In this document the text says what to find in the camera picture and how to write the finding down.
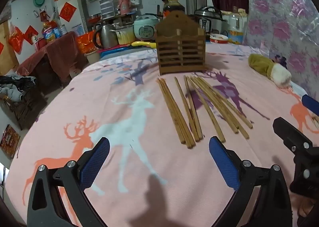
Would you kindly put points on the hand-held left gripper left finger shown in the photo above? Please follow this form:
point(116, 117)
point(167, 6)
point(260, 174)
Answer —
point(96, 161)

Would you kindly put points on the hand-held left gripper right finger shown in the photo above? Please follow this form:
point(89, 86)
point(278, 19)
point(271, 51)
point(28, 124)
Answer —
point(223, 161)

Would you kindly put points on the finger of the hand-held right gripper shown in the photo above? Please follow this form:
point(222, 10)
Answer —
point(289, 133)
point(311, 104)

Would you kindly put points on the pile of wooden chopsticks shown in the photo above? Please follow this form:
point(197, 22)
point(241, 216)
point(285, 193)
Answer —
point(184, 115)

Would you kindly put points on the brown wooden chopstick holder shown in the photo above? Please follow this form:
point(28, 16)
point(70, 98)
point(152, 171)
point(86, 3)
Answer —
point(180, 47)

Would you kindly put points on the person's right hand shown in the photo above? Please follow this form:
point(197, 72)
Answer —
point(305, 205)

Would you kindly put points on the pink deer printed blanket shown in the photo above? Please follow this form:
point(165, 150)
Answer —
point(139, 122)

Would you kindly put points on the purple floral plastic sheet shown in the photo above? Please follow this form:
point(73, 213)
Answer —
point(281, 22)

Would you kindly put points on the red printed picture board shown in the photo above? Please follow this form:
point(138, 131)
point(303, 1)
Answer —
point(8, 141)

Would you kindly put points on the clear oil bottle yellow label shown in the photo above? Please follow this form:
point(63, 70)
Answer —
point(236, 27)

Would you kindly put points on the pile of dark clothes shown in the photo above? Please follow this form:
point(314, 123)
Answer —
point(15, 87)

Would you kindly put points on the blue plastic tray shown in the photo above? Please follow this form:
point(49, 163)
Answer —
point(112, 52)

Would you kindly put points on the red and white bowl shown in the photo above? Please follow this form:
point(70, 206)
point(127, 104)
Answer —
point(218, 39)

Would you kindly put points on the red cloth covered table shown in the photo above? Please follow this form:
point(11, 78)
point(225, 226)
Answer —
point(54, 52)

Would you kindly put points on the red gift box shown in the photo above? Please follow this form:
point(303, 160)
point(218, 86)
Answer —
point(86, 42)

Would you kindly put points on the stainless steel kettle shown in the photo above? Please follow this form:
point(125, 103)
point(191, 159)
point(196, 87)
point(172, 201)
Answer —
point(107, 36)

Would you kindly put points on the yellow plastic scoop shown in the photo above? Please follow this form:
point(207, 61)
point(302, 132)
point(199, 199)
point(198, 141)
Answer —
point(142, 43)

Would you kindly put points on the yellow plastic container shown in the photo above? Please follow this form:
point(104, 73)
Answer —
point(125, 37)

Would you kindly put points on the silver and black pressure cooker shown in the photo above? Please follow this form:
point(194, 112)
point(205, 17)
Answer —
point(209, 19)

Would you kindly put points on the blue labelled bottle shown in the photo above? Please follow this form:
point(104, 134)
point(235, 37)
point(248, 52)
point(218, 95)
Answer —
point(61, 31)

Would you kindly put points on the orange drink bottle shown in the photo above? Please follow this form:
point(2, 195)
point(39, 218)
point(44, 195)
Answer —
point(48, 32)

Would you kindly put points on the white refrigerator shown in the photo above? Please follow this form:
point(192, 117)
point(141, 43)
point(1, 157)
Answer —
point(71, 25)

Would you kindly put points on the mint green rice cooker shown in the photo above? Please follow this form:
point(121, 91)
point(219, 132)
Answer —
point(144, 27)

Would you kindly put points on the red diamond paper decoration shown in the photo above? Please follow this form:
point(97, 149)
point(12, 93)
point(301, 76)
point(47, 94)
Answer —
point(67, 11)

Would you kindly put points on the stacked food container green lid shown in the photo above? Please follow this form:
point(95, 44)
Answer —
point(106, 5)

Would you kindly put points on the pink thermos jug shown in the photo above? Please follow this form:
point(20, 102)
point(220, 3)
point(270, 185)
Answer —
point(124, 5)

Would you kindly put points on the dark sauce bottle yellow cap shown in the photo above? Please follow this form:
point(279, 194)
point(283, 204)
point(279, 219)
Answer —
point(174, 4)

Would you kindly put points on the red paper wall decorations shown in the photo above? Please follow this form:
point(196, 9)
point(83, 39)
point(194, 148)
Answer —
point(21, 39)

